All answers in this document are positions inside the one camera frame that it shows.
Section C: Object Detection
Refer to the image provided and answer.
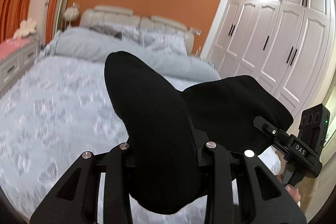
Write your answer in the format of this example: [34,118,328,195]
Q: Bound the beige padded headboard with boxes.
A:
[79,5,194,55]

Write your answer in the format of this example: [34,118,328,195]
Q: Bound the grey folded duvet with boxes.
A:
[42,27,221,82]

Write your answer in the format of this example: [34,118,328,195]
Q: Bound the grey drawer cabinet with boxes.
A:
[0,36,41,97]

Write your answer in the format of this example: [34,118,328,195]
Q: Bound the person right hand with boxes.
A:
[285,184,301,206]

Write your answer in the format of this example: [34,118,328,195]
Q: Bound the wall light switch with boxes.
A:
[195,30,202,36]

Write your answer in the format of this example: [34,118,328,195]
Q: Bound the black pants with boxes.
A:
[104,51,293,214]

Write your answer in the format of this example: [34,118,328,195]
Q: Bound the pink cabinet top mat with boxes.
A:
[0,37,35,60]

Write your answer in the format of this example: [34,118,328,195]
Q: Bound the white bedside ornament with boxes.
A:
[63,3,80,28]

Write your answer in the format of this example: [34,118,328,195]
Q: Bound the butterfly print pillow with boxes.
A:
[121,26,188,56]

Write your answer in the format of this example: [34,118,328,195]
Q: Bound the black camera box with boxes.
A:
[298,103,330,157]

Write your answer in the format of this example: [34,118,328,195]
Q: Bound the white flower plush cushion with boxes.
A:
[13,18,37,39]

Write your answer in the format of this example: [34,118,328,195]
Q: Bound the white wardrobe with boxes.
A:
[210,0,334,116]

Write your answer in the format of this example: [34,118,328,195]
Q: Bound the butterfly print bed sheet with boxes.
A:
[0,54,281,224]

